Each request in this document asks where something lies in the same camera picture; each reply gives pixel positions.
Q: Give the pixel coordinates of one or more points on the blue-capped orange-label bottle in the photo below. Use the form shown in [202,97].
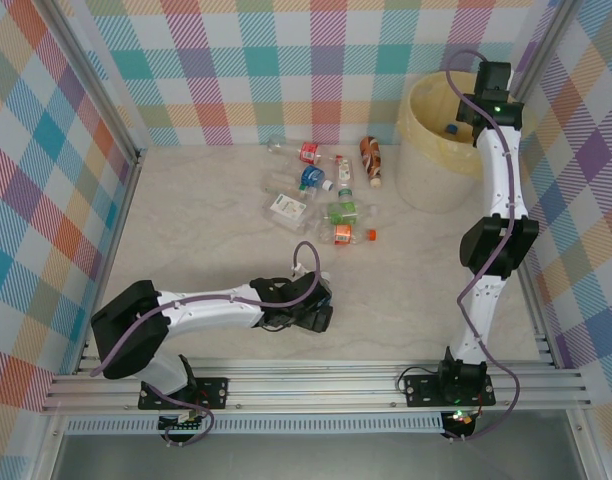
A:
[452,128]

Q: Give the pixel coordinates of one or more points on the green-label clear bottle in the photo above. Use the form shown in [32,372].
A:
[342,216]

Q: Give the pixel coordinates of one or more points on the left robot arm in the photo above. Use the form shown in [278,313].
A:
[211,312]

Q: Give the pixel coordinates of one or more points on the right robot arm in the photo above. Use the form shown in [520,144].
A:
[488,165]

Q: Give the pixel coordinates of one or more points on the beige speckled bin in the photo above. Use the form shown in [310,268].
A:
[426,185]

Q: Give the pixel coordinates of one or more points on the orange-label orange-capped bottle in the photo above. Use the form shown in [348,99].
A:
[342,234]

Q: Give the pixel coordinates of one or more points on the square white-label clear bottle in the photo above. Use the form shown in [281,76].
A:
[286,207]

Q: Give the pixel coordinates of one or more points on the green-capped clear bottle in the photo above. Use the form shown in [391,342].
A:
[283,186]

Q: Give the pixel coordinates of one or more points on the crushed blue-label clear bottle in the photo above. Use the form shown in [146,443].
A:
[312,176]

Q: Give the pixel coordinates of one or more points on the small white-label bottle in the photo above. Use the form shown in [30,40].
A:
[344,172]

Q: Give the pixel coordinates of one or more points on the brown coffee bottle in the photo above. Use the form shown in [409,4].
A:
[371,160]

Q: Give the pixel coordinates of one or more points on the red-label clear bottle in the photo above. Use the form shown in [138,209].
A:
[310,151]

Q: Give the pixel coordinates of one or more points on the small circuit board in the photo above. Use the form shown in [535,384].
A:
[461,417]
[183,425]

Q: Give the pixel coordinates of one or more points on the grey metal panel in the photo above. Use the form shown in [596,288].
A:
[311,460]

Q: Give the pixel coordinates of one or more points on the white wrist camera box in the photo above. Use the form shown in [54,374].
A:
[299,270]

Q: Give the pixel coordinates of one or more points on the aluminium corner post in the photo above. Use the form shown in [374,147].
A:
[541,50]
[91,80]

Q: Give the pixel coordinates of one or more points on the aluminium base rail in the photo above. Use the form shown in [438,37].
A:
[311,385]

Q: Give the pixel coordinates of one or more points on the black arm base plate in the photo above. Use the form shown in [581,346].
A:
[421,390]
[216,392]

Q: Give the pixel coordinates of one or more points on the aluminium side rail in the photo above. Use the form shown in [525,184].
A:
[536,310]
[118,215]

